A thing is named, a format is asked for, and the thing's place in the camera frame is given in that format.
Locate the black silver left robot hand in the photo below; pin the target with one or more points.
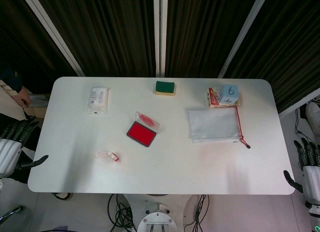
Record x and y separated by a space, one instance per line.
8 154

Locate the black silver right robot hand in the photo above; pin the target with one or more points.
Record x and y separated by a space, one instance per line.
312 182

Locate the white red rubber stamp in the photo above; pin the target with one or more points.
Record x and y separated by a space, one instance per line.
114 156

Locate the silver robot base column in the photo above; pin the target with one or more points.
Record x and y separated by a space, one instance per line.
158 219

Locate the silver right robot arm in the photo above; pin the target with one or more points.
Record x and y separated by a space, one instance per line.
314 217

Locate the chrome metal bar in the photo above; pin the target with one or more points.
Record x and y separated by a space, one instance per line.
10 213

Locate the person in dark clothes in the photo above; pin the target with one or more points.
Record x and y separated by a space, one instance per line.
21 95

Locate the white shoe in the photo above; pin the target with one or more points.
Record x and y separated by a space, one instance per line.
313 114

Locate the white wet wipes pack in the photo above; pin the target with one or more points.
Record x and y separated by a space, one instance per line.
98 100

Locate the clear mesh zipper pouch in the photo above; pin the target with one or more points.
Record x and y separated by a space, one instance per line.
215 125

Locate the blue foam number cube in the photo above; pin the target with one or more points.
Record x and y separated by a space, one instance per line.
229 93

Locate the red white snack box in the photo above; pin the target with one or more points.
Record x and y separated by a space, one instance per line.
214 99

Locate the red ink pad clear lid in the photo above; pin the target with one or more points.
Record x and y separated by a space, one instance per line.
141 130

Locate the green yellow sponge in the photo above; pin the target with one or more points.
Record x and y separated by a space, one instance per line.
165 88

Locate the white frame post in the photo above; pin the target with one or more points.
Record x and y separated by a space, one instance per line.
53 33
241 34
160 33

